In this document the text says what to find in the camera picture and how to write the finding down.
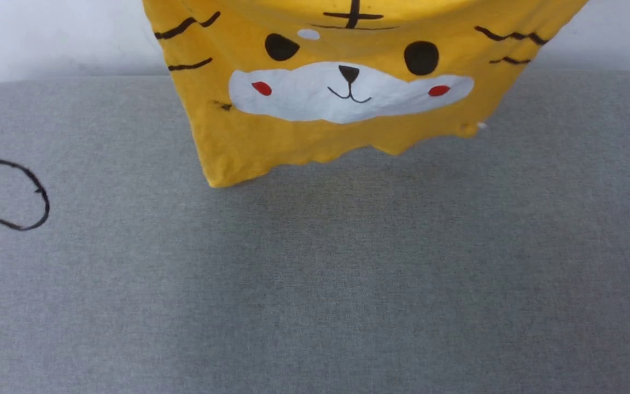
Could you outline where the yellow tiger face shirt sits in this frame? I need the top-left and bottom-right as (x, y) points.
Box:
(141, 0), (589, 188)

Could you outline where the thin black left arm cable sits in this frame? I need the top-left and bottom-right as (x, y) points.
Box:
(0, 150), (51, 232)

